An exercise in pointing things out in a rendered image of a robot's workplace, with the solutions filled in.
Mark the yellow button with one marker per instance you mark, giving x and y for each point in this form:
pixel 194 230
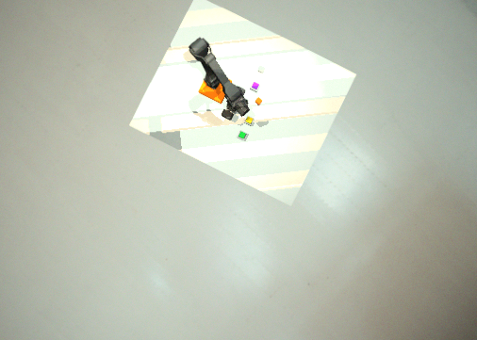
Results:
pixel 249 120

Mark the green button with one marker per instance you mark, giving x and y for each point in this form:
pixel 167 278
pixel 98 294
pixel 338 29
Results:
pixel 242 135

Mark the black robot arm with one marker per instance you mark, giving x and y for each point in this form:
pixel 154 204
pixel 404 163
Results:
pixel 215 75

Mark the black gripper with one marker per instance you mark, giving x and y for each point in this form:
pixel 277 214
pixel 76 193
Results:
pixel 226 112

